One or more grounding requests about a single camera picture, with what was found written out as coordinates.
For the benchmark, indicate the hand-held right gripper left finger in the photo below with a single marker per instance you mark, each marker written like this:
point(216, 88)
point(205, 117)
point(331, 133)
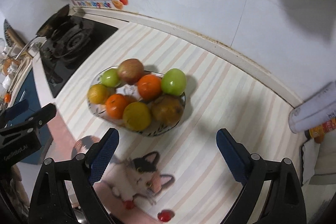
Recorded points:
point(102, 158)

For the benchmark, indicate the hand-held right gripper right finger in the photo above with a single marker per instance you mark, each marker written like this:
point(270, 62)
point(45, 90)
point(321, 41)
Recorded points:
point(232, 158)

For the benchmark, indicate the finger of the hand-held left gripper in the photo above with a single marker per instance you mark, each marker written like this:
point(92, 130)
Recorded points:
point(14, 109)
point(39, 116)

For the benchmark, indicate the bright orange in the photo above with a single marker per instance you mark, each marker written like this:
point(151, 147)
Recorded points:
point(149, 86)
point(116, 106)

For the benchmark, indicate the yellow-green orange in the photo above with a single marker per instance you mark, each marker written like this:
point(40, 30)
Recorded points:
point(97, 93)
point(137, 115)

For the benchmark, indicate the floral oval ceramic plate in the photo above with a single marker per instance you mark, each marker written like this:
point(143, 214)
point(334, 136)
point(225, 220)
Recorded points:
point(126, 88)

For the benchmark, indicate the brown-red apple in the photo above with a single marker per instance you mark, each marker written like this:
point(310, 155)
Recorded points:
point(130, 71)
point(167, 109)

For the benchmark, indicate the green apple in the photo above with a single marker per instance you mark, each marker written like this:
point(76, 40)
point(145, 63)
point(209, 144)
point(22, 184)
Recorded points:
point(111, 77)
point(173, 81)

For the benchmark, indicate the small orange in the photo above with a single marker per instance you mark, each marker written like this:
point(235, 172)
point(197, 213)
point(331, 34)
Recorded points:
point(319, 139)
point(7, 97)

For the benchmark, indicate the cat-shaped mat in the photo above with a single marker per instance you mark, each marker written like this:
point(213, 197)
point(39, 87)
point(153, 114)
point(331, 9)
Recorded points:
point(136, 174)

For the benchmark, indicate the striped table mat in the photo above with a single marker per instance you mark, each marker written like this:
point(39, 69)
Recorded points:
point(210, 113)

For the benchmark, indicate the metal dish rack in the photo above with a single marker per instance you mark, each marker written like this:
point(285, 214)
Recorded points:
point(8, 58)

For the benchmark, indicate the small red fruit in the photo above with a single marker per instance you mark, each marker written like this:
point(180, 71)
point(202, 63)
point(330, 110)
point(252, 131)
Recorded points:
point(128, 204)
point(164, 215)

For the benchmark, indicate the white cup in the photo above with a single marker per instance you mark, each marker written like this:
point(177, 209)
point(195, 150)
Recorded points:
point(32, 49)

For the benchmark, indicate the black gas stove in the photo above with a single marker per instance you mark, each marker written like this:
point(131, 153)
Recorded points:
point(76, 48)

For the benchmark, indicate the white notebook black cover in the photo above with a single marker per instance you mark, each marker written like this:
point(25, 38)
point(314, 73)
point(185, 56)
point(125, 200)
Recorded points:
point(319, 161)

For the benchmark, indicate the grey metal can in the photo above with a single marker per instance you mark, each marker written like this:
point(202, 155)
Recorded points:
point(312, 108)

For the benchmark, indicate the dark sauce bottle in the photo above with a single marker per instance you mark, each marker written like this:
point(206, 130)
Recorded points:
point(324, 128)

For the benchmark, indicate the black frying pan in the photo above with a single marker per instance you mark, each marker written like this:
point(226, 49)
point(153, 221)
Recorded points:
point(53, 20)

